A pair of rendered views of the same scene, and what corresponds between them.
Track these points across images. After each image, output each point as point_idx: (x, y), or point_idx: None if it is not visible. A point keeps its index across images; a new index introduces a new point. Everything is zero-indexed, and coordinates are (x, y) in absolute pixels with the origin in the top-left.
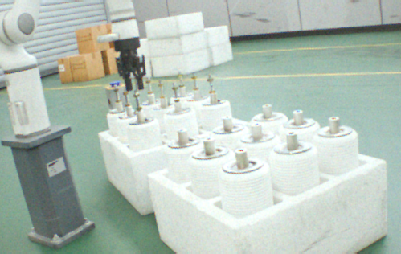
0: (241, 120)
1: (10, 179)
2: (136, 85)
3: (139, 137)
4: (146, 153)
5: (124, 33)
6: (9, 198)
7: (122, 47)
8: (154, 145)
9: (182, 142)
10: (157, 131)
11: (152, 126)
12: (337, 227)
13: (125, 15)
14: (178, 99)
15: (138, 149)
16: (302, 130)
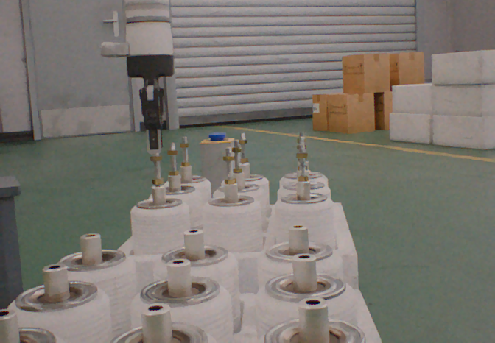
0: (471, 243)
1: (69, 248)
2: (146, 140)
3: (139, 230)
4: (135, 262)
5: (135, 45)
6: (24, 277)
7: (132, 69)
8: (163, 250)
9: (83, 260)
10: (176, 227)
11: (163, 217)
12: None
13: (141, 13)
14: (231, 179)
15: (137, 252)
16: (282, 306)
